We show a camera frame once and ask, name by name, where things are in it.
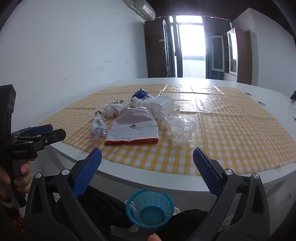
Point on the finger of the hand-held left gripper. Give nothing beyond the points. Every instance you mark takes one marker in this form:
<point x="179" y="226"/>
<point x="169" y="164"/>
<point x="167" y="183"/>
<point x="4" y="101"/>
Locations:
<point x="42" y="129"/>
<point x="55" y="135"/>

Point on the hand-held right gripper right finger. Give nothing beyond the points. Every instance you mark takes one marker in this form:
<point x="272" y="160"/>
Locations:
<point x="208" y="172"/>

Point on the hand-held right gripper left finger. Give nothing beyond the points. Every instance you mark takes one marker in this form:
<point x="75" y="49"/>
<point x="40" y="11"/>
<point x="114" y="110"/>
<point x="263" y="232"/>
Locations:
<point x="87" y="172"/>

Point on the crushed clear plastic bottle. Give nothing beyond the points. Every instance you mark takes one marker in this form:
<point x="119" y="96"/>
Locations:
<point x="99" y="125"/>

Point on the clear plastic wrap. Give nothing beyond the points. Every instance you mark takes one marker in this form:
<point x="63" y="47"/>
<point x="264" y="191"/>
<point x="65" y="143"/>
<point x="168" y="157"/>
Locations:
<point x="182" y="129"/>

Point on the blue mesh plastic basket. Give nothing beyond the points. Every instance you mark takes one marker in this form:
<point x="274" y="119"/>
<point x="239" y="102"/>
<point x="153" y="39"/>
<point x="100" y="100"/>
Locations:
<point x="138" y="201"/>

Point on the white red-edged plastic bag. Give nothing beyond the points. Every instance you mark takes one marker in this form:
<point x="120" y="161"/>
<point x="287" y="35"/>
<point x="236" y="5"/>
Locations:
<point x="134" y="134"/>

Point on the white printed plastic bag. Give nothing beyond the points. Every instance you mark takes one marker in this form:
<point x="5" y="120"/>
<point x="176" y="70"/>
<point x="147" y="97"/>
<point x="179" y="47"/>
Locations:
<point x="112" y="112"/>

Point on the white plastic container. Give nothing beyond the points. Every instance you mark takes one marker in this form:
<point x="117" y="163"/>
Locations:
<point x="166" y="104"/>

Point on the plain white plastic bag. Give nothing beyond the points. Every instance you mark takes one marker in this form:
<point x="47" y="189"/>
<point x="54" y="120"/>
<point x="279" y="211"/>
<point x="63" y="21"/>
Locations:
<point x="150" y="106"/>

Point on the blue plastic bag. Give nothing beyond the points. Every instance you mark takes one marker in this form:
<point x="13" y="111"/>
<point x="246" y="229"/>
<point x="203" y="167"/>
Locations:
<point x="140" y="94"/>

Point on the person's left forearm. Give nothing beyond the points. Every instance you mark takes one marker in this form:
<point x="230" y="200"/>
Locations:
<point x="13" y="220"/>

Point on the person's left hand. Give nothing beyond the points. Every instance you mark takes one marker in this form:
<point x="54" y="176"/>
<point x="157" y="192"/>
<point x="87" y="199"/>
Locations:
<point x="25" y="176"/>

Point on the person's right hand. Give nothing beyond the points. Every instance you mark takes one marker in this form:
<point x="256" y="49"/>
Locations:
<point x="153" y="237"/>

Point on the yellow checked tablecloth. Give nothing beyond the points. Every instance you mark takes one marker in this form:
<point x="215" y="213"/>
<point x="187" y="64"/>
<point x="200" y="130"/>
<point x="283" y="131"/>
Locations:
<point x="231" y="139"/>

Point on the person's right shoe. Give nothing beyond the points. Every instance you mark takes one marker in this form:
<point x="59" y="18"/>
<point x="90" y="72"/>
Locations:
<point x="177" y="209"/>

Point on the person's shoe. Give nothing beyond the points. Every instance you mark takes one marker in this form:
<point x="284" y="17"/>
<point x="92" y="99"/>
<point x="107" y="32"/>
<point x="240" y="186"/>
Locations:
<point x="177" y="209"/>
<point x="134" y="229"/>

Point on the person's right leg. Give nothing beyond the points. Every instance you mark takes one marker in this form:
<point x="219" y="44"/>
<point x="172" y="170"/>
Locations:
<point x="185" y="222"/>

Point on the person's left shoe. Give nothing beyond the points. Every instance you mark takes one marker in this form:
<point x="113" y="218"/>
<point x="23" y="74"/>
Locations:
<point x="134" y="229"/>

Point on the small black object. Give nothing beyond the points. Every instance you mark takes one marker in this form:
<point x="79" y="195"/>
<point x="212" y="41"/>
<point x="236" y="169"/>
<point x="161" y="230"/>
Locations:
<point x="293" y="96"/>

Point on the white framed glass panel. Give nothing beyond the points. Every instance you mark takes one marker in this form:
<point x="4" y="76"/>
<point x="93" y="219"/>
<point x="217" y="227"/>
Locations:
<point x="217" y="53"/>

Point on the brown and white cabinet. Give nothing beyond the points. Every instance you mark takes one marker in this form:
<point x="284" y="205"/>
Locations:
<point x="242" y="58"/>

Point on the glass balcony door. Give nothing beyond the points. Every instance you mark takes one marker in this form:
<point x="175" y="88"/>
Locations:
<point x="192" y="46"/>

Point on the dark wooden wardrobe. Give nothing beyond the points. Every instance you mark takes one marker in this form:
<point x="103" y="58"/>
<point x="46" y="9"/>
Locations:
<point x="157" y="51"/>

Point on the white air conditioner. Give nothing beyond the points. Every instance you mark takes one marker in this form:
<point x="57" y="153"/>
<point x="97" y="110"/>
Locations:
<point x="144" y="8"/>

